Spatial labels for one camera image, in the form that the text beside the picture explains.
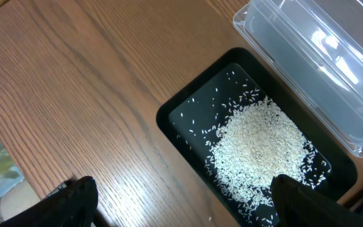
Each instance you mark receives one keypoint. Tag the black plastic tray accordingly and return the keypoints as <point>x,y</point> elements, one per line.
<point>191,118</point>

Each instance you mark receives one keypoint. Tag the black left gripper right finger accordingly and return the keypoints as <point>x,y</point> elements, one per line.
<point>298,205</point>

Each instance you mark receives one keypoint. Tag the clear plastic bin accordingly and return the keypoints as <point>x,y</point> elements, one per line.
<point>316,47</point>

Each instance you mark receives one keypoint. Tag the pile of rice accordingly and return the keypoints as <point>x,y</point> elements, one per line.
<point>257,144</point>

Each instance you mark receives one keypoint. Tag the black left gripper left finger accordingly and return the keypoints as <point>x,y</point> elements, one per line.
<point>73,203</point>

